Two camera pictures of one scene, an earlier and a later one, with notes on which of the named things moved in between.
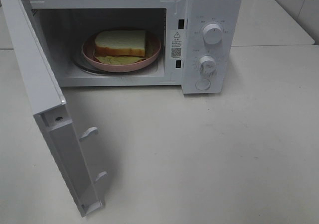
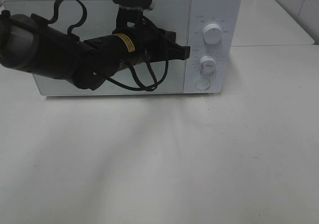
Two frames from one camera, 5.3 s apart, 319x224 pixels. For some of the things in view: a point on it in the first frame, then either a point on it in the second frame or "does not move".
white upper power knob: x=213 y=34 does not move
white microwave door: x=49 y=106 -> x=174 y=14
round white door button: x=203 y=84 does not move
